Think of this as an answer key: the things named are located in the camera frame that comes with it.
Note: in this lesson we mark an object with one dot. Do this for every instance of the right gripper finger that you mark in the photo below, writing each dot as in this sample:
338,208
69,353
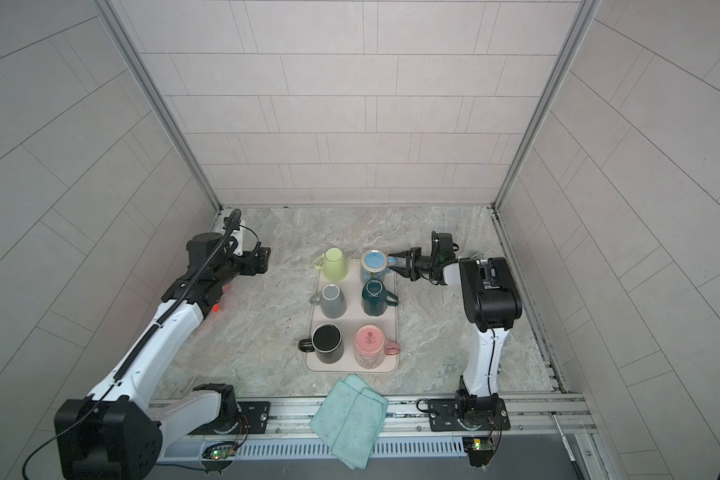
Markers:
408,255
403,269

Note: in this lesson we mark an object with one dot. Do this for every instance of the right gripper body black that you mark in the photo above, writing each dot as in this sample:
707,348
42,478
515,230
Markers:
422,266

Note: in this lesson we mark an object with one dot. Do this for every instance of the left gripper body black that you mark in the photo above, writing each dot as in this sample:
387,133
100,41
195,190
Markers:
247,264

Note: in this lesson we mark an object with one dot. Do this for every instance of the light blue butterfly mug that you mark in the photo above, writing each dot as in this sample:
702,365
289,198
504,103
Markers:
375,265

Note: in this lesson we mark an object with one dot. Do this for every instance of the light green mug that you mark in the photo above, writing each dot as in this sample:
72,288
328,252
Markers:
333,265

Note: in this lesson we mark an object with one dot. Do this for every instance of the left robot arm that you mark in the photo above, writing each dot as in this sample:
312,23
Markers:
111,432

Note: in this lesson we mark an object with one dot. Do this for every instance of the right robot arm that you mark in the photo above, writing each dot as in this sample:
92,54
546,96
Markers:
492,304

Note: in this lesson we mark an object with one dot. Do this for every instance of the dark green mug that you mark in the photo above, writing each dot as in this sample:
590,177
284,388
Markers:
376,298

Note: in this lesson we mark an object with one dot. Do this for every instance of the grey mug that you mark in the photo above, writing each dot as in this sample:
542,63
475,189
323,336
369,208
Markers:
331,301

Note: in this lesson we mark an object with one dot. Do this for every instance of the pink glass mug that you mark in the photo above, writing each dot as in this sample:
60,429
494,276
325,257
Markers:
371,346

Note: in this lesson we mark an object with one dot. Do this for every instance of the black mug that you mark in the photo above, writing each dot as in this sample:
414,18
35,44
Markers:
326,342

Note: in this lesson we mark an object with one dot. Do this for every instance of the red monster plush toy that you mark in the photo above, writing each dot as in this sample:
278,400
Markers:
216,307

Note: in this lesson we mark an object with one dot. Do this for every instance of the beige tray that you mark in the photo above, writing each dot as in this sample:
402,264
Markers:
349,323

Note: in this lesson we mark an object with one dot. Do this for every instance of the teal cloth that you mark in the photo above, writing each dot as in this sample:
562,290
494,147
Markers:
350,420

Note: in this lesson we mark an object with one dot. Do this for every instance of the right circuit board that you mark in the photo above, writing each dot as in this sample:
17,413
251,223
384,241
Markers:
479,450

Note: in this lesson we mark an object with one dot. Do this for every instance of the circuit board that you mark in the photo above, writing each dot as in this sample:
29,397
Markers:
217,457
479,450

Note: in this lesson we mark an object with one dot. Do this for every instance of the left circuit board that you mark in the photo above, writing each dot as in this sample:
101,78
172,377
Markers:
217,457

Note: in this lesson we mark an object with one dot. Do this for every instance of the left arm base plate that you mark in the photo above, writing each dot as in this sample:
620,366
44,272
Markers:
251,418

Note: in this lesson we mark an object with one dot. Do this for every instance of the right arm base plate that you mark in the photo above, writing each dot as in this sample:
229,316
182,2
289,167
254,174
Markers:
444,416

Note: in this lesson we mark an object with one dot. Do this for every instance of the aluminium mounting rail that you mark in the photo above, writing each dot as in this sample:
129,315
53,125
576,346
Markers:
528,413

